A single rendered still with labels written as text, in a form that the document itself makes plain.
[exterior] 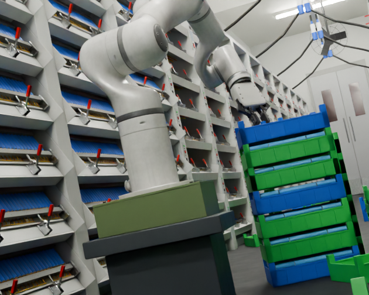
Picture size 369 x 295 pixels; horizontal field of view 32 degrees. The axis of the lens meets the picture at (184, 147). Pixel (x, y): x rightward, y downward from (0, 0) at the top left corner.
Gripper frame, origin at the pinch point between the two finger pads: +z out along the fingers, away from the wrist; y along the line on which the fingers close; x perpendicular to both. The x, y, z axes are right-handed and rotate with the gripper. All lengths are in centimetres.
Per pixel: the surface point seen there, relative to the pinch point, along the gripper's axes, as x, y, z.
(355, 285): 84, 74, 83
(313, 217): -7.5, -6.1, 36.0
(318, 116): 10.4, -14.2, 8.7
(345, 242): -7.7, -13.7, 46.9
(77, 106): -36, 45, -41
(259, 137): -0.2, 4.0, 6.7
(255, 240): -165, -96, -20
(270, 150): -1.1, 1.7, 11.7
